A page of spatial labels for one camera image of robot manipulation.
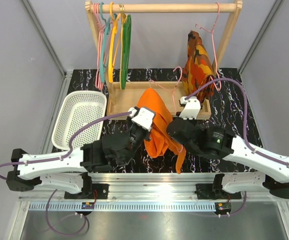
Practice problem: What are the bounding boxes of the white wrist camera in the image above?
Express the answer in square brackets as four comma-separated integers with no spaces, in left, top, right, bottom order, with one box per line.
[128,107,156,132]
[178,96,201,120]

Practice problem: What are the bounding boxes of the yellow hanger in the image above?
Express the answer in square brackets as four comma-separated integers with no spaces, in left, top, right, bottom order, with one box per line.
[108,1,121,83]

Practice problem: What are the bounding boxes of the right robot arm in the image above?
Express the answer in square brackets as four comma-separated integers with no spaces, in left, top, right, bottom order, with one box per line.
[166,118,289,200]

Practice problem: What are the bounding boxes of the green hanger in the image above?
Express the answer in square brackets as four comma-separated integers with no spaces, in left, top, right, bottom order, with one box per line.
[120,14,132,90]

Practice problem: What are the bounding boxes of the white slotted cable duct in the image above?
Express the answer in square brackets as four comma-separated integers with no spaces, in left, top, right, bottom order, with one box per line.
[29,201,216,212]

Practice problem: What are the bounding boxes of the white perforated plastic basket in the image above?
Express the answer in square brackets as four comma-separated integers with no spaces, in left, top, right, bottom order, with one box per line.
[51,90,107,151]

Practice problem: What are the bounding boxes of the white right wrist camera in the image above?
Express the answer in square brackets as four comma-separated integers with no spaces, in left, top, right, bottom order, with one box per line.
[178,96,201,120]

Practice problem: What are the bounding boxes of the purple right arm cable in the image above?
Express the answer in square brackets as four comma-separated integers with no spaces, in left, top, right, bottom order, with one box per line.
[185,77,289,218]

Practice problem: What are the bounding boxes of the pink wire hanger with camouflage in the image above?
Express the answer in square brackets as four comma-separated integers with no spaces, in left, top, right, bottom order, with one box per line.
[195,2,221,78]

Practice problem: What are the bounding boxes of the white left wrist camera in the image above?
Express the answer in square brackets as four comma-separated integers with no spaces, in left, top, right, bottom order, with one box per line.
[128,107,156,132]

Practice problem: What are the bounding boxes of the thin gold wire hanger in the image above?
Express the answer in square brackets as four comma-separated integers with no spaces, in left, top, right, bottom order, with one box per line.
[113,3,128,90]

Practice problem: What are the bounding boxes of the camouflage orange trousers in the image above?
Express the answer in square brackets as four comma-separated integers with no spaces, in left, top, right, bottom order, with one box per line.
[181,30,213,95]

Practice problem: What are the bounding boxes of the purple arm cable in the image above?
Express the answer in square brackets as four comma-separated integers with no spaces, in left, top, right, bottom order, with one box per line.
[0,110,135,236]
[185,77,289,218]

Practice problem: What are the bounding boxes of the teal hanger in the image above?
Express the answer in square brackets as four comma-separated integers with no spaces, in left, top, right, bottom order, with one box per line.
[99,2,111,84]

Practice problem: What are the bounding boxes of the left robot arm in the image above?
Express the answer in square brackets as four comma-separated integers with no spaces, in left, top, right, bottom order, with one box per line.
[6,123,150,199]

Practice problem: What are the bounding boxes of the pink hanger on rack left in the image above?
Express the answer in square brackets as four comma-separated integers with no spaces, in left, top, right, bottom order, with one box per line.
[93,3,105,91]

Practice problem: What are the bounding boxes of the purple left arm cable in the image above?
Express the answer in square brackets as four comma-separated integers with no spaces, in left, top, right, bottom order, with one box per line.
[0,110,135,236]

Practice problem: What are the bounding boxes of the aluminium front rail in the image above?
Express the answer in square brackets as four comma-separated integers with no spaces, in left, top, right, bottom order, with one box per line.
[16,172,289,201]

